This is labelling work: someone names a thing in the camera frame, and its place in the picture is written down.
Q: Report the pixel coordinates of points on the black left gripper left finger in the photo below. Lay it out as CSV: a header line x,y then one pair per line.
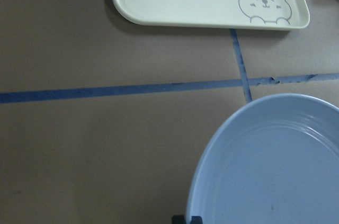
x,y
178,219

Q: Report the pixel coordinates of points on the blue round plate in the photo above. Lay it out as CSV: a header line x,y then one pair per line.
x,y
273,161

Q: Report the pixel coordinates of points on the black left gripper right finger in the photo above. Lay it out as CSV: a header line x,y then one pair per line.
x,y
196,220

